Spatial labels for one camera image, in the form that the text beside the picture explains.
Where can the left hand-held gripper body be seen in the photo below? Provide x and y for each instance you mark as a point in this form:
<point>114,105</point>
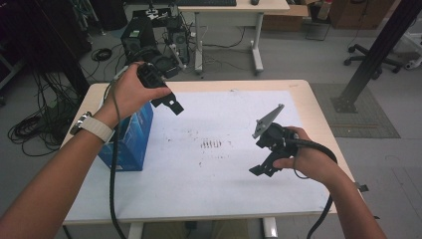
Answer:
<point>151,76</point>

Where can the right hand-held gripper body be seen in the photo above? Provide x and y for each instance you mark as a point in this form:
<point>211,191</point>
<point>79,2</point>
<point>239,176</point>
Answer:
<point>277,137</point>

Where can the blue cardboard box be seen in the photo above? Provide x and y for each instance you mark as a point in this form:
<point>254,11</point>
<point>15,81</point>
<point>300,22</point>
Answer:
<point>136,139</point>

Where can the person's left hand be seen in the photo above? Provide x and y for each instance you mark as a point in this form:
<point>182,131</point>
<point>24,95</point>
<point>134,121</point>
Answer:
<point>129,93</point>

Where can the person's right hand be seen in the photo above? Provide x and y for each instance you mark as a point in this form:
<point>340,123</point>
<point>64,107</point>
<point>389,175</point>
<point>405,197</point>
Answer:
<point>315,164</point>

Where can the white power strip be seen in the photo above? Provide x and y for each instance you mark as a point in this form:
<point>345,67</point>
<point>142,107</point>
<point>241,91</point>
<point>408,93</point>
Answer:
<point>177,56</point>

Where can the black computer tower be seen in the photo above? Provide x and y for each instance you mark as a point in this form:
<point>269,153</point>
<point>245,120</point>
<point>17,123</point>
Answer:
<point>136,36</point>

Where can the white table mat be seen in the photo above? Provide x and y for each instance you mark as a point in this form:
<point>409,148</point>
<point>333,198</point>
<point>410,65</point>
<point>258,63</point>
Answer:
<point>215,192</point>

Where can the grey computer case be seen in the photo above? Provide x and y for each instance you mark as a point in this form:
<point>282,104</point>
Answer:
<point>180,38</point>

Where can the white table leg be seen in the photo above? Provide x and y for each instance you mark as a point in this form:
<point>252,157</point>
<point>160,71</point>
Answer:
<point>135,231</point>
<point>270,228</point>

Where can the white wristwatch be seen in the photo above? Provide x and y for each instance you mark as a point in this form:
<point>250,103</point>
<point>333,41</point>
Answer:
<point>98,127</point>

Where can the grey floor mat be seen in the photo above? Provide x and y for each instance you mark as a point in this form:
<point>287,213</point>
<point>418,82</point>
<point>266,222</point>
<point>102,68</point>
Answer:
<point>365,122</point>

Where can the black keyboard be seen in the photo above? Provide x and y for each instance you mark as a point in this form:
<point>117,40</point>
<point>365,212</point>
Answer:
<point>205,2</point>

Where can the white desk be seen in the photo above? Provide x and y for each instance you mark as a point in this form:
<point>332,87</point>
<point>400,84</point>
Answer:
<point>239,6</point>

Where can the brown cardboard box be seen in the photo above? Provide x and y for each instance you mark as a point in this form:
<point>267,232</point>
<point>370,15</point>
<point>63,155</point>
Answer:
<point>282,20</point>

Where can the black office chair base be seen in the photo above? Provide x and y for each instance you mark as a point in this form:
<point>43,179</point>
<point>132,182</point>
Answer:
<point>371,58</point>

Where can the black computer mouse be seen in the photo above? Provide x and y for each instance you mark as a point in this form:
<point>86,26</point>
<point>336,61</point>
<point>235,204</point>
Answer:
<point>254,1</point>

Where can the brown wooden cabinet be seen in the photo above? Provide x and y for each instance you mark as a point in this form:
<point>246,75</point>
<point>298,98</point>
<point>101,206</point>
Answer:
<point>361,13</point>

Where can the black metal post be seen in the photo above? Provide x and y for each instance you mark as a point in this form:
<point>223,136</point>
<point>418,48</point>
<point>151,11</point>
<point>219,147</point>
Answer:
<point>375,56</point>

